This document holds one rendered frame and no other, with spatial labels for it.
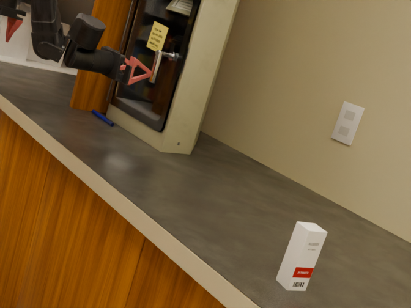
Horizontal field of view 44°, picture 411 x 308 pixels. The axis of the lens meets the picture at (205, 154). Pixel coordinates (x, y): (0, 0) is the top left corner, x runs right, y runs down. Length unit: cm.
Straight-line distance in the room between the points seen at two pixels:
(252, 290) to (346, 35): 98
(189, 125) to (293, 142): 37
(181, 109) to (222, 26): 25
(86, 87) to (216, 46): 47
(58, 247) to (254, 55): 93
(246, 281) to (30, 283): 78
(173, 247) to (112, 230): 24
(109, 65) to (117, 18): 41
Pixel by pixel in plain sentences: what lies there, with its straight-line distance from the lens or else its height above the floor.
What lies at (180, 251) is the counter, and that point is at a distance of 89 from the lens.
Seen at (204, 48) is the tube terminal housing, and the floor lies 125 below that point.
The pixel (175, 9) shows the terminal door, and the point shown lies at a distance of 145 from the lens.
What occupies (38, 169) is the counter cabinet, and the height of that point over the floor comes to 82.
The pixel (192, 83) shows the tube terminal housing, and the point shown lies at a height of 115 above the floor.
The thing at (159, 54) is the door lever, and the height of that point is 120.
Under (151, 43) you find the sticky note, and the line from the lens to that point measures 150.
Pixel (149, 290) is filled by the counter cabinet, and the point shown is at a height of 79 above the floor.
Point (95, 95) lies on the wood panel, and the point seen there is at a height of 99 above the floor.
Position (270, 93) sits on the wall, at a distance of 172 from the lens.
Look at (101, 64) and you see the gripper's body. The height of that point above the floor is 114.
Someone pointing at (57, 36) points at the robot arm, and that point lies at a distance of 123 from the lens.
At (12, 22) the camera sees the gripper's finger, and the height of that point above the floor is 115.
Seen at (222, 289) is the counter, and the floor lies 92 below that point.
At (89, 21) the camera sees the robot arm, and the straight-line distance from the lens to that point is 122.
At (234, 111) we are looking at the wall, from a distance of 182.
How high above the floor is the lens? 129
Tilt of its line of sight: 13 degrees down
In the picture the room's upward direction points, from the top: 17 degrees clockwise
